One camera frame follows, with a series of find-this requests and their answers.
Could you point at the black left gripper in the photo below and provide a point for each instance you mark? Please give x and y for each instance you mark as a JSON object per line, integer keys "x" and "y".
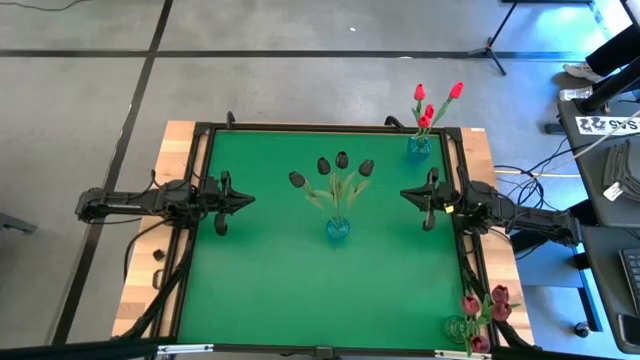
{"x": 217, "y": 197}

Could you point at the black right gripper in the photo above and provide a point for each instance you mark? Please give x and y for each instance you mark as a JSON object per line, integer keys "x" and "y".
{"x": 441, "y": 197}

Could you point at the blue glass vase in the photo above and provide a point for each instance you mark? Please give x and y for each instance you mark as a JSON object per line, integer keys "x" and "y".
{"x": 338, "y": 228}
{"x": 419, "y": 150}

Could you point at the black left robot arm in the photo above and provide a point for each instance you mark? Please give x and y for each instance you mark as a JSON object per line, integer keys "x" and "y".
{"x": 130, "y": 200}

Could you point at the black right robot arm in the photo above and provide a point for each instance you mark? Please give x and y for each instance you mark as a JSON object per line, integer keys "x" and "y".
{"x": 525, "y": 217}

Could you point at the green glass vase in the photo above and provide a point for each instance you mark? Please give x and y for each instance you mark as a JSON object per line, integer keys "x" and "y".
{"x": 454, "y": 330}

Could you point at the small black knob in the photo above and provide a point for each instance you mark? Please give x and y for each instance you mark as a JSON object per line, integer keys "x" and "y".
{"x": 159, "y": 254}

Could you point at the green table mat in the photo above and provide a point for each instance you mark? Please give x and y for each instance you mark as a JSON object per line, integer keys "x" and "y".
{"x": 300, "y": 290}

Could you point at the black tripod stand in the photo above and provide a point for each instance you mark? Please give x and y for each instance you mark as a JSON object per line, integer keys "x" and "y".
{"x": 489, "y": 50}

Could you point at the black desk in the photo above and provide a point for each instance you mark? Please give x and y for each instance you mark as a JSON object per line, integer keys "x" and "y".
{"x": 607, "y": 280}
{"x": 595, "y": 165}

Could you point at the person's shoe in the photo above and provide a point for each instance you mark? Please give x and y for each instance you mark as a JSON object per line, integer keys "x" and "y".
{"x": 575, "y": 93}
{"x": 582, "y": 72}

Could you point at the white paper tag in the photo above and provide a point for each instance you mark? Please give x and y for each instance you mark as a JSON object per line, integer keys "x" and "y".
{"x": 613, "y": 192}

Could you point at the white label sticker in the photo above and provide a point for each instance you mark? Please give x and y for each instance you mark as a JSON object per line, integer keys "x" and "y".
{"x": 600, "y": 125}

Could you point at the grey cloth stack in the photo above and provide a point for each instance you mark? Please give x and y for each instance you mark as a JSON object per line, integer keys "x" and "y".
{"x": 625, "y": 165}

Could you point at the black caster wheel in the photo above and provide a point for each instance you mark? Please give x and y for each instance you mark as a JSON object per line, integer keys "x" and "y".
{"x": 581, "y": 329}

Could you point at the black slanted pole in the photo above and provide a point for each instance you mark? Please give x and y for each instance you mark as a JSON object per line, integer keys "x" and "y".
{"x": 607, "y": 87}

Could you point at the grey furniture foot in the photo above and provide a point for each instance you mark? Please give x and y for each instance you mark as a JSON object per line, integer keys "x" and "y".
{"x": 17, "y": 223}

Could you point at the computer keyboard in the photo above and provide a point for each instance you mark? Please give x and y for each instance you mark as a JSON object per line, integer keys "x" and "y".
{"x": 632, "y": 280}

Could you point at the person's leg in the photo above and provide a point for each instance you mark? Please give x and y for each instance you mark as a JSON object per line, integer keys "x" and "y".
{"x": 617, "y": 50}

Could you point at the dark phone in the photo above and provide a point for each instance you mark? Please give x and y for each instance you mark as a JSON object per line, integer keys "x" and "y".
{"x": 631, "y": 330}

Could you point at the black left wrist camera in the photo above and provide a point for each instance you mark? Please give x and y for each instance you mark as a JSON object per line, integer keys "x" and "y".
{"x": 221, "y": 227}

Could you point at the black frame hook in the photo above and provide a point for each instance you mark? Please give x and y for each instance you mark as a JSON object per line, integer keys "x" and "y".
{"x": 230, "y": 119}
{"x": 392, "y": 119}

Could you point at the black metal table frame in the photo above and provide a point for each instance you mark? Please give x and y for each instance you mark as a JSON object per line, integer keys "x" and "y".
{"x": 340, "y": 128}

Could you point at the silver frame bracket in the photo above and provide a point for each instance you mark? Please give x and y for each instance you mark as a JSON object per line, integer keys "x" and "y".
{"x": 185, "y": 348}
{"x": 462, "y": 355}

